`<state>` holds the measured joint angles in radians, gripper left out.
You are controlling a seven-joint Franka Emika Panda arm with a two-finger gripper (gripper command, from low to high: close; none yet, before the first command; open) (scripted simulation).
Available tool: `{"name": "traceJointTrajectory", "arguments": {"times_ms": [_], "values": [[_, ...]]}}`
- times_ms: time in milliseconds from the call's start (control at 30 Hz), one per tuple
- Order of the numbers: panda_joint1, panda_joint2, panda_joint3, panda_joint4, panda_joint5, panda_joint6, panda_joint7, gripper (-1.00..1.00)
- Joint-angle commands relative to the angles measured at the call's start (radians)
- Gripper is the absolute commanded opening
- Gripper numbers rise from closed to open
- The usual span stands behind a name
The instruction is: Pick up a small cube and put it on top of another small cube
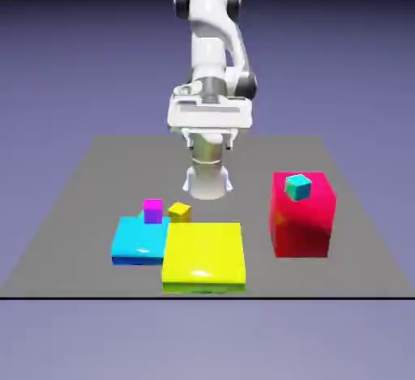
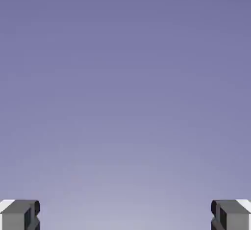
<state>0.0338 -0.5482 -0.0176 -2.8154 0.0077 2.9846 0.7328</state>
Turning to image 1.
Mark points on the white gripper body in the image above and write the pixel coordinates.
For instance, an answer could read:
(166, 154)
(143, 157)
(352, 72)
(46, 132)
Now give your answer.
(210, 116)

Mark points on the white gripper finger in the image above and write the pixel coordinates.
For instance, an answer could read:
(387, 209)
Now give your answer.
(229, 141)
(189, 141)

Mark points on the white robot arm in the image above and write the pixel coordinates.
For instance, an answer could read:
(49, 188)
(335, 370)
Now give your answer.
(207, 30)

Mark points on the small yellow cube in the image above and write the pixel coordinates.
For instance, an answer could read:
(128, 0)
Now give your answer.
(179, 212)

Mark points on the small magenta cube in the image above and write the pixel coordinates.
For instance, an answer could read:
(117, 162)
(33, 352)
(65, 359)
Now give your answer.
(152, 211)

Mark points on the small teal cube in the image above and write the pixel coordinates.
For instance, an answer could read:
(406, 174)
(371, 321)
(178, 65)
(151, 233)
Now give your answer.
(298, 187)

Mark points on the large cyan box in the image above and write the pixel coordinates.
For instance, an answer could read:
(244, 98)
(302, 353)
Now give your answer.
(139, 239)

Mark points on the large red box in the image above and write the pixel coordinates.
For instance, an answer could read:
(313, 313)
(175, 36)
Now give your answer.
(301, 224)

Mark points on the large yellow box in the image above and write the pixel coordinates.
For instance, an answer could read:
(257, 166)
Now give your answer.
(203, 253)

